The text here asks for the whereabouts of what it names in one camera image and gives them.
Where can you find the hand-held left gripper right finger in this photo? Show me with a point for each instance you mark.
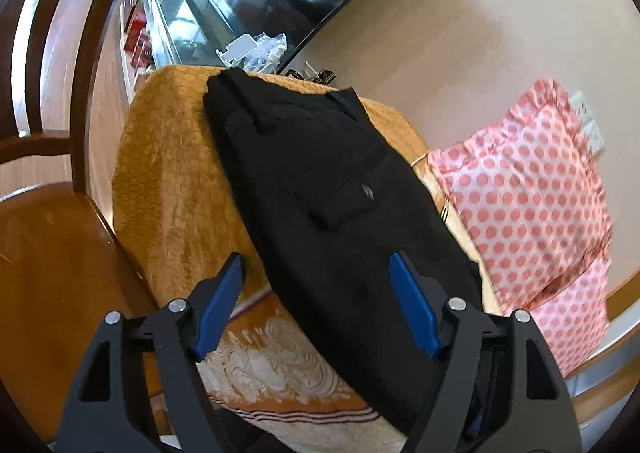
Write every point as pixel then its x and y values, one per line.
pixel 415 303

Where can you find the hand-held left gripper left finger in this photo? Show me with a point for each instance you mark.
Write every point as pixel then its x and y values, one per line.
pixel 220 298

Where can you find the black pants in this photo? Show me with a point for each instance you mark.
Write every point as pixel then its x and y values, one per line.
pixel 320 213

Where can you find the orange patterned blanket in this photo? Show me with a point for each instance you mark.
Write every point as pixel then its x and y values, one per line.
pixel 200 213

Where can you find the pink polka dot pillow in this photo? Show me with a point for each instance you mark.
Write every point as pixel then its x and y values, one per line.
pixel 530 213

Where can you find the wooden chair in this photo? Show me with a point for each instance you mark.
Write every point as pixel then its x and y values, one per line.
pixel 55 213

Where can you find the black binder clips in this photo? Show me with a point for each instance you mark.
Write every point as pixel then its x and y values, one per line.
pixel 312 74

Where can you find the white phone stand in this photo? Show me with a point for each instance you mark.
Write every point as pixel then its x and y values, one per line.
pixel 235 50

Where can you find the clear plastic bag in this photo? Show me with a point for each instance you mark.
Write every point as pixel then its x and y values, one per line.
pixel 265 53

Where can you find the red boxes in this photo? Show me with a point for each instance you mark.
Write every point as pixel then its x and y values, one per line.
pixel 137 40

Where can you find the glass television cabinet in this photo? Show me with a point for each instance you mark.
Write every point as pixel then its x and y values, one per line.
pixel 175 28

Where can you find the white wall socket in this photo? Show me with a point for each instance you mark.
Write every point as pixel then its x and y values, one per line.
pixel 590 120

